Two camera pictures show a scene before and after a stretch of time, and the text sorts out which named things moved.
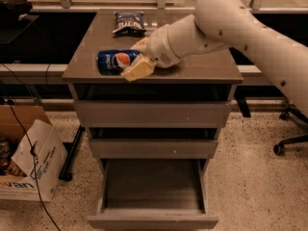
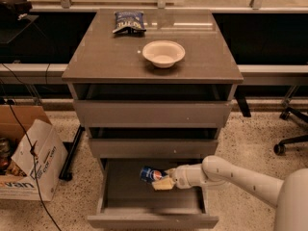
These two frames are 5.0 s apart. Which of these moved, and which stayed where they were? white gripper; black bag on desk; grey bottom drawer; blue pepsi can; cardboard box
Moved: blue pepsi can; white gripper
Stayed: cardboard box; grey bottom drawer; black bag on desk
